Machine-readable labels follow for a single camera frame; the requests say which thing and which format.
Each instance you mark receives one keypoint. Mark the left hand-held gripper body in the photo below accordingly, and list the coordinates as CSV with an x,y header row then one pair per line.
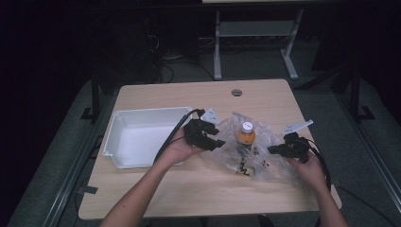
x,y
197,134

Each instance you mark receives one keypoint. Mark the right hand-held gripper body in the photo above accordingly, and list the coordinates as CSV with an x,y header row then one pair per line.
x,y
298,148

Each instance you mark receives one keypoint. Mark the clear plastic bag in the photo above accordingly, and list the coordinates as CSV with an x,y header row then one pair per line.
x,y
265,164

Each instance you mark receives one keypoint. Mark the orange juice bottle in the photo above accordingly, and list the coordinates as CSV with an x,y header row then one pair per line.
x,y
246,135

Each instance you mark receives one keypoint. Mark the white plastic tray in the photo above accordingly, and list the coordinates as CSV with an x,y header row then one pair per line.
x,y
138,142

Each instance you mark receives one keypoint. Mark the person's left hand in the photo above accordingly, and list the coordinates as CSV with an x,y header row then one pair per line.
x,y
178,151

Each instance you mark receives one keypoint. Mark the person's right hand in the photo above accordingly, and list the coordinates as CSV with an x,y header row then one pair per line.
x,y
310,171

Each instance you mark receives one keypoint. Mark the grey round table grommet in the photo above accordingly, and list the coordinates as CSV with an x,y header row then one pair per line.
x,y
236,92

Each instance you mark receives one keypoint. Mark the black metal stand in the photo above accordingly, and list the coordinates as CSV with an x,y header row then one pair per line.
x,y
355,94
95,94

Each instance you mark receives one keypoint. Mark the black tape strip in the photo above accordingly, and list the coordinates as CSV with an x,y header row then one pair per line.
x,y
87,190

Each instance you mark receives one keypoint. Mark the aluminium floor rail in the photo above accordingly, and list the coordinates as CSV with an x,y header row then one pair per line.
x,y
72,176
375,151

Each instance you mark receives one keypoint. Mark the white metal desk frame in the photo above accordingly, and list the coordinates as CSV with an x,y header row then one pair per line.
x,y
217,47

